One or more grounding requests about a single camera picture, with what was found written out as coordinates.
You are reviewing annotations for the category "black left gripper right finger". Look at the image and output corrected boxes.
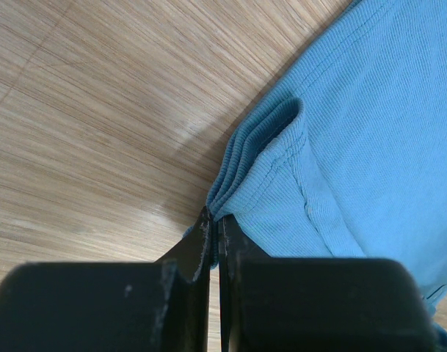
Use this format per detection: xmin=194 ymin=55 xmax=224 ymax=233
xmin=217 ymin=216 xmax=441 ymax=351

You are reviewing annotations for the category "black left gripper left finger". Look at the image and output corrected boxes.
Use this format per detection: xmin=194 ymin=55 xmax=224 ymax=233
xmin=0 ymin=209 xmax=212 ymax=351

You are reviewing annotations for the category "blue tank top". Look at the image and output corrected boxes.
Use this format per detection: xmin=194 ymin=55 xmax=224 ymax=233
xmin=182 ymin=0 xmax=447 ymax=352

